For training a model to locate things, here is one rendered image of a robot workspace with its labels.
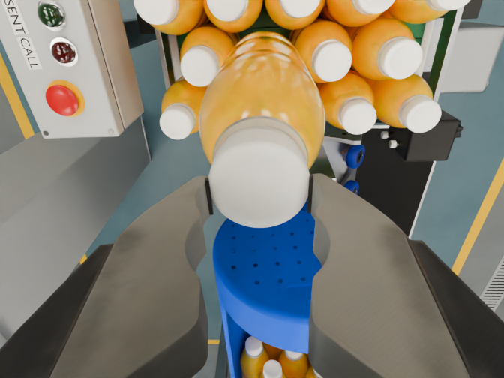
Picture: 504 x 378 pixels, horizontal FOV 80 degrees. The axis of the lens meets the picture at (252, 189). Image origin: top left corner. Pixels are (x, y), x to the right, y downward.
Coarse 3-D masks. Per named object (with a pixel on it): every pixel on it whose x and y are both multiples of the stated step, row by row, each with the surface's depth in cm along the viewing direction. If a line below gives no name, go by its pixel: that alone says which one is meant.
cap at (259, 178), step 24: (240, 144) 11; (264, 144) 10; (288, 144) 11; (216, 168) 11; (240, 168) 11; (264, 168) 11; (288, 168) 11; (216, 192) 12; (240, 192) 12; (264, 192) 11; (288, 192) 11; (240, 216) 12; (264, 216) 12; (288, 216) 12
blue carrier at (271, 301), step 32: (224, 224) 51; (288, 224) 50; (224, 256) 45; (256, 256) 44; (288, 256) 44; (224, 288) 41; (256, 288) 40; (288, 288) 40; (224, 320) 52; (256, 320) 38; (288, 320) 36
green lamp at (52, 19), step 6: (42, 6) 30; (48, 6) 30; (54, 6) 30; (42, 12) 30; (48, 12) 30; (54, 12) 30; (42, 18) 30; (48, 18) 30; (54, 18) 30; (60, 18) 31; (48, 24) 31; (54, 24) 31; (60, 24) 31
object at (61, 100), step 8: (48, 88) 34; (56, 88) 34; (64, 88) 34; (48, 96) 35; (56, 96) 35; (64, 96) 34; (72, 96) 35; (48, 104) 35; (56, 104) 35; (64, 104) 35; (72, 104) 35; (56, 112) 36; (64, 112) 36; (72, 112) 36
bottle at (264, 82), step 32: (256, 32) 26; (224, 64) 18; (256, 64) 14; (288, 64) 15; (224, 96) 14; (256, 96) 13; (288, 96) 13; (320, 96) 16; (224, 128) 13; (288, 128) 12; (320, 128) 15
